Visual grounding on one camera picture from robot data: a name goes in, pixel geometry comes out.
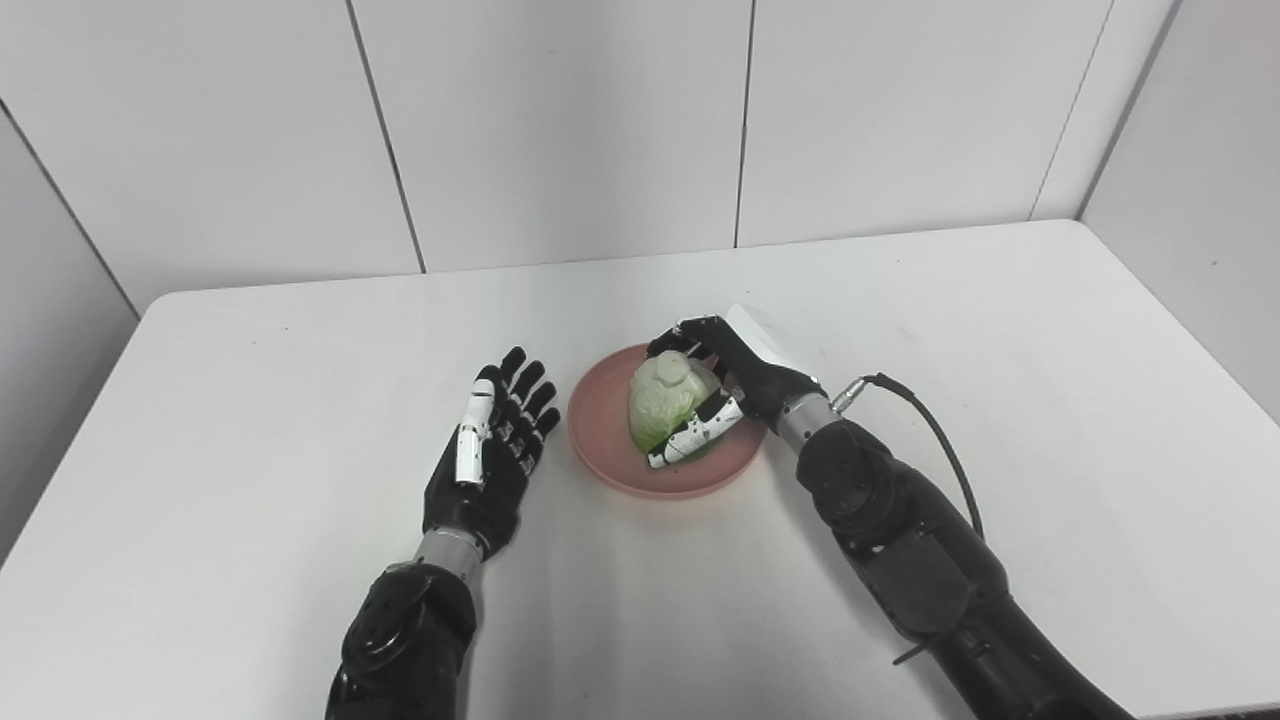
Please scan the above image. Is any green white cabbage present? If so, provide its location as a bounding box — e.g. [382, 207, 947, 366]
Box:
[627, 350, 725, 463]

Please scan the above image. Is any pink plate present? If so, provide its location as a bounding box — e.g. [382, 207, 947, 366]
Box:
[567, 342, 769, 501]

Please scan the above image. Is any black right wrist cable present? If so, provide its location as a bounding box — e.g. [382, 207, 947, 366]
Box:
[830, 372, 987, 543]

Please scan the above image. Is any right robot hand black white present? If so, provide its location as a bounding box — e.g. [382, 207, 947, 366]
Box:
[646, 304, 829, 469]

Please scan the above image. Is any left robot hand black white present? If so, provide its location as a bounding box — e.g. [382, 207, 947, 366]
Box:
[422, 346, 562, 561]

